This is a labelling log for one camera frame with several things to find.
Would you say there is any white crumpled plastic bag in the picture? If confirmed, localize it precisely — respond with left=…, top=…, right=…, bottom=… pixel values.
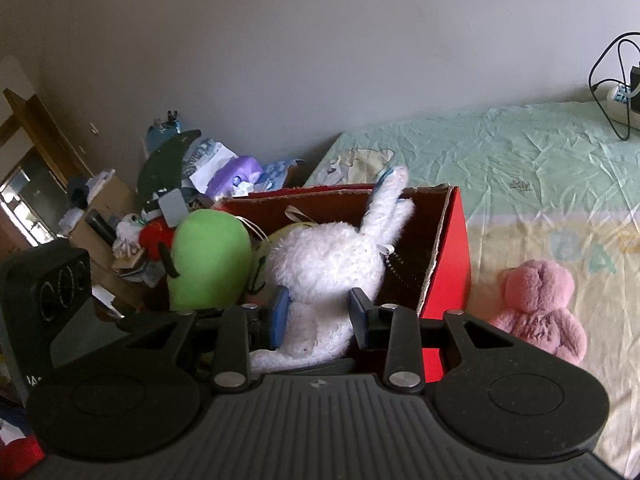
left=181, top=139, right=237, bottom=187

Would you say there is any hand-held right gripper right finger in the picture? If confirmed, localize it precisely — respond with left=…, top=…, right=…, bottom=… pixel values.
left=348, top=287, right=521, bottom=394

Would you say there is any black cylinder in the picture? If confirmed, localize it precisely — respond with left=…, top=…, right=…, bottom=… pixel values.
left=84, top=209, right=120, bottom=247

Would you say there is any wooden furniture frame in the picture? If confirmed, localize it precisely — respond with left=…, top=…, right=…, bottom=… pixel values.
left=0, top=87, right=97, bottom=197

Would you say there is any pink plush toy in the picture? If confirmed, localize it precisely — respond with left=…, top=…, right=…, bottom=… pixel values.
left=487, top=259, right=589, bottom=367

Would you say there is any red cardboard box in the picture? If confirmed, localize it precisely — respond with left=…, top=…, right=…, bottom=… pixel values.
left=214, top=184, right=473, bottom=384

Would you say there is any pale green bed sheet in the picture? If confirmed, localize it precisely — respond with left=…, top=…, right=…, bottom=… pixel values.
left=302, top=99, right=640, bottom=477

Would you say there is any dark green board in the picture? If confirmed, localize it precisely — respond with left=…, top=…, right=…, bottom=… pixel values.
left=136, top=129, right=202, bottom=207

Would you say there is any green plush toy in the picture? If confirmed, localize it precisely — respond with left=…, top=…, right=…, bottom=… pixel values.
left=168, top=208, right=254, bottom=312

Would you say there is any small white plush toy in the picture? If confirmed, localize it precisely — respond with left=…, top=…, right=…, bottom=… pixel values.
left=114, top=213, right=147, bottom=257

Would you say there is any purple wipes pack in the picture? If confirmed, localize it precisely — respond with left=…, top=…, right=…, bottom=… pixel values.
left=209, top=155, right=264, bottom=197

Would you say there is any white power strip with cables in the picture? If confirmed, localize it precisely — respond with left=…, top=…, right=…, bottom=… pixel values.
left=588, top=32, right=640, bottom=142

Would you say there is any white plush rabbit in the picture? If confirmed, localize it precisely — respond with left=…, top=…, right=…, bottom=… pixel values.
left=249, top=164, right=417, bottom=374

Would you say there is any blue white packet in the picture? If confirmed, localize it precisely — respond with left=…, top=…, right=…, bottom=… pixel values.
left=259, top=159, right=304, bottom=192

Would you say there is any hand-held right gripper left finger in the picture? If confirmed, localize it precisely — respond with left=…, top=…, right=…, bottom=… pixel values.
left=118, top=285, right=292, bottom=395

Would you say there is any dark blue cloth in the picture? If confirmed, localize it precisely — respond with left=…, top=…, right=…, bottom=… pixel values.
left=66, top=177, right=90, bottom=209

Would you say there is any red cloth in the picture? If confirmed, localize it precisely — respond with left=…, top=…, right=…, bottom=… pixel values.
left=0, top=410, right=47, bottom=479

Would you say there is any brown cardboard box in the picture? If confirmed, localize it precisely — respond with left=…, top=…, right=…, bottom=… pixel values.
left=69, top=175, right=168, bottom=312

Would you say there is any teal plastic item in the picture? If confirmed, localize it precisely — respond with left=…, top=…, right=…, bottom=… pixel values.
left=146, top=109, right=182, bottom=147

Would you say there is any grey square item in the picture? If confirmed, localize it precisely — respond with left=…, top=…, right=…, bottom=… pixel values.
left=158, top=188, right=188, bottom=227

